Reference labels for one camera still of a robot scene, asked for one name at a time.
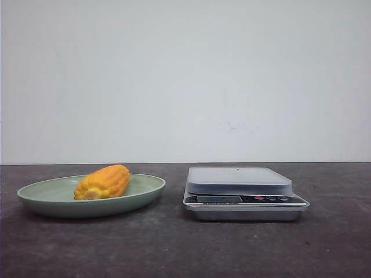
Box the silver digital kitchen scale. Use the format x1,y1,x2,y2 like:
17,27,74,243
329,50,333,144
183,167,310,221

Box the green shallow plate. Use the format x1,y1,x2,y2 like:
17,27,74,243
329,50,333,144
17,174,166,218

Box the yellow corn cob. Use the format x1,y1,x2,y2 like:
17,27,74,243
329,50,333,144
74,164,130,200

